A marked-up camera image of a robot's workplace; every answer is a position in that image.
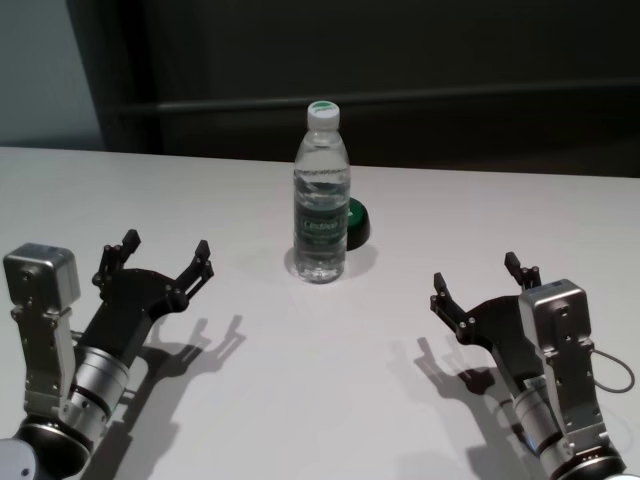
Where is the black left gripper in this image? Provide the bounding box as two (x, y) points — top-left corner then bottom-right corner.
(82, 228), (215, 364)

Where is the grey horizontal rail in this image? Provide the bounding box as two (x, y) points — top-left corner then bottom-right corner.
(154, 96), (640, 115)

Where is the green button black base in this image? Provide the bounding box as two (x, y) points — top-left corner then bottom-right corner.
(344, 196), (373, 251)

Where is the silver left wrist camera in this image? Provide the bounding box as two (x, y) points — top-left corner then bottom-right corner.
(2, 242), (82, 432)

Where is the clear water bottle green label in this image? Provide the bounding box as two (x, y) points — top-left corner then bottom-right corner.
(292, 99), (352, 285)

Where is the dark vertical column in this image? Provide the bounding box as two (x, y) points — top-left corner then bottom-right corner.
(99, 0), (166, 151)

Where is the black right arm cable loop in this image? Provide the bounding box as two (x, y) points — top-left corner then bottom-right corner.
(591, 346), (634, 396)

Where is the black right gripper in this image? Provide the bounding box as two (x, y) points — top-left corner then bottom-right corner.
(429, 251), (546, 399)

